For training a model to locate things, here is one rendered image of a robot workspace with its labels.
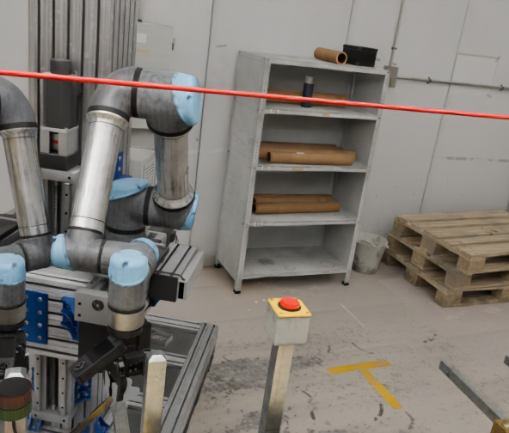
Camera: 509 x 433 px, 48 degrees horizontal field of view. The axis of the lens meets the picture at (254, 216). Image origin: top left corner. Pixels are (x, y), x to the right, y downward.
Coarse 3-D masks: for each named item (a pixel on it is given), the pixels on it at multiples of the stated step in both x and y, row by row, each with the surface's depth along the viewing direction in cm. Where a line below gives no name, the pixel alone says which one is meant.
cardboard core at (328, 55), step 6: (318, 48) 381; (324, 48) 376; (318, 54) 378; (324, 54) 371; (330, 54) 365; (336, 54) 358; (342, 54) 363; (324, 60) 375; (330, 60) 366; (336, 60) 359; (342, 60) 364
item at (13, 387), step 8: (0, 384) 97; (8, 384) 97; (16, 384) 98; (24, 384) 98; (0, 392) 95; (8, 392) 96; (16, 392) 96; (24, 392) 96; (16, 408) 96; (16, 432) 101
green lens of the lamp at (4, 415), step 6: (30, 402) 98; (0, 408) 95; (24, 408) 97; (30, 408) 98; (0, 414) 96; (6, 414) 95; (12, 414) 96; (18, 414) 96; (24, 414) 97; (6, 420) 96; (12, 420) 96
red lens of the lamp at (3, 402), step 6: (6, 378) 99; (24, 378) 100; (30, 384) 98; (30, 390) 97; (0, 396) 95; (18, 396) 95; (24, 396) 96; (30, 396) 98; (0, 402) 95; (6, 402) 95; (12, 402) 95; (18, 402) 95; (24, 402) 96; (6, 408) 95; (12, 408) 95
